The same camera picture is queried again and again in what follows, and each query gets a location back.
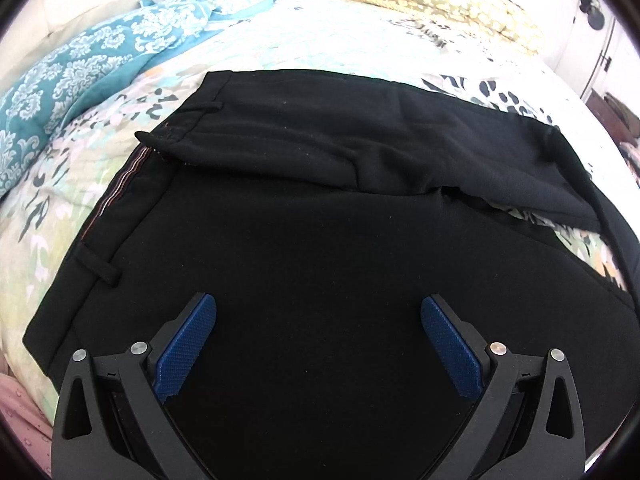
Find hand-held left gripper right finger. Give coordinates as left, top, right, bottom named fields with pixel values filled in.
left=420, top=295, right=586, bottom=480

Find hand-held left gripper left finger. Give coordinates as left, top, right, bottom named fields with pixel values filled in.
left=50, top=292, right=218, bottom=480

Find black pants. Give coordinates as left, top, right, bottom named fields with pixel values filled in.
left=22, top=69, right=631, bottom=480

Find pink cloth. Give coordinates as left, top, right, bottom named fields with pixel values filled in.
left=0, top=372, right=53, bottom=461

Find dark wooden furniture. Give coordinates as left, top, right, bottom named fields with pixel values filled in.
left=585, top=87, right=640, bottom=161

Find teal damask pillow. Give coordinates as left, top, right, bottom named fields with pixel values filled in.
left=137, top=0, right=308, bottom=56
left=0, top=2, right=226, bottom=196

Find white door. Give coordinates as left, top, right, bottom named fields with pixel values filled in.
left=550, top=0, right=621, bottom=103

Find leaf print bedspread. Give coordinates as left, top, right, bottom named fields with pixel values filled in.
left=0, top=0, right=632, bottom=423

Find black door handle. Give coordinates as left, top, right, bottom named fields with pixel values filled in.
left=579, top=0, right=607, bottom=31

